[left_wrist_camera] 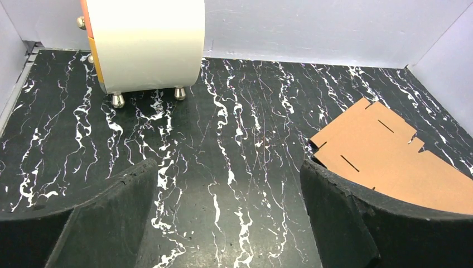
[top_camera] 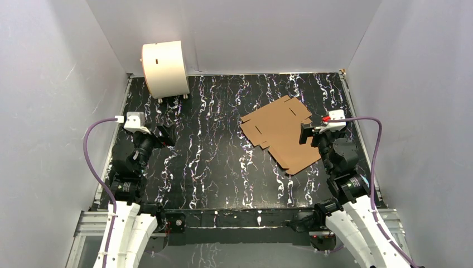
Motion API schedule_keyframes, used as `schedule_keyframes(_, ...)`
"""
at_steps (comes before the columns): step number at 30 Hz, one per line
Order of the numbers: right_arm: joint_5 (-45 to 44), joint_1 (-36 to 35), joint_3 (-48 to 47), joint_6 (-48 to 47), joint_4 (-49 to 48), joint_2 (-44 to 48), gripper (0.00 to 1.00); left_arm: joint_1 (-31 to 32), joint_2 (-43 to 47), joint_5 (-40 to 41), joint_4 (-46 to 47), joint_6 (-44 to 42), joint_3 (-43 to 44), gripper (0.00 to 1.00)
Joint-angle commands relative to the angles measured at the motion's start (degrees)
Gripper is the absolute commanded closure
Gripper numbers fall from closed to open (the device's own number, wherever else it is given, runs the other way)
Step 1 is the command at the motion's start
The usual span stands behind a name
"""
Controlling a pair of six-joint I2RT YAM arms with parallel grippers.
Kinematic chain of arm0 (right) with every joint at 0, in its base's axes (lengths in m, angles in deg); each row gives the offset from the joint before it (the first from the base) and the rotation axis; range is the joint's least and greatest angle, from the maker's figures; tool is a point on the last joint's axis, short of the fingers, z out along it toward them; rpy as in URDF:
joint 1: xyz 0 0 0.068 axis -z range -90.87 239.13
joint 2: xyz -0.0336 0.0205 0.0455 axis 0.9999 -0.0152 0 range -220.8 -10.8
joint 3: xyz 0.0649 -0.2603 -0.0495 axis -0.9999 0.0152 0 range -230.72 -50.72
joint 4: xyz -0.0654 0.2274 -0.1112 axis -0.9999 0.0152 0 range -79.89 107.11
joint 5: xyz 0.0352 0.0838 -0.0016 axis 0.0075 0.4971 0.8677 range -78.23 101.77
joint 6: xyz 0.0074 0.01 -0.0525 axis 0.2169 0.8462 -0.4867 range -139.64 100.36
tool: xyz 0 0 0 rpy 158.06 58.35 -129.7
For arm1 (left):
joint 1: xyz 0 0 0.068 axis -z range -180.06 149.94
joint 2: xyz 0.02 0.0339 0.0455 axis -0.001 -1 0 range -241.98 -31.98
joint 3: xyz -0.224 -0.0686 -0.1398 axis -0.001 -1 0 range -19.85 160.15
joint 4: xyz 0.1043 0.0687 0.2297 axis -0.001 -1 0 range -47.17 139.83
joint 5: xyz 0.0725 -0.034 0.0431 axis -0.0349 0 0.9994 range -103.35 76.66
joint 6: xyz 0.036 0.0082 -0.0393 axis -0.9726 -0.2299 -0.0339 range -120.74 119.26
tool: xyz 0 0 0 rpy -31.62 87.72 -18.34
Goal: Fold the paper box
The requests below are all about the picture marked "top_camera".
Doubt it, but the brown cardboard box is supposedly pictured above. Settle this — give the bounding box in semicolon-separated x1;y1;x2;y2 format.
240;95;321;175

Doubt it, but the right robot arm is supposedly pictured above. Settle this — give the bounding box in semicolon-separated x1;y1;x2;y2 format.
299;123;411;267

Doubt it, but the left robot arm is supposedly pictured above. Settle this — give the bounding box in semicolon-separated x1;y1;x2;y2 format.
94;124;176;267

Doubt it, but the cream cylindrical wooden box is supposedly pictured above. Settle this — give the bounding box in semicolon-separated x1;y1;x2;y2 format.
141;41;190;103

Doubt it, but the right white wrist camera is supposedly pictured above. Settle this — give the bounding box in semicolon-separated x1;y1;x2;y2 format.
320;109;346;133

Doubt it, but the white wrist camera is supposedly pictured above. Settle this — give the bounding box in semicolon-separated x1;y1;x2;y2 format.
114;112;151;134
320;109;346;133

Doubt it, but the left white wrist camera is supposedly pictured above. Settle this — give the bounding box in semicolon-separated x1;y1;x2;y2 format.
114;112;151;134

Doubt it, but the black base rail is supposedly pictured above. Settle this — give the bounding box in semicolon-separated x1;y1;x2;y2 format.
131;209;348;248

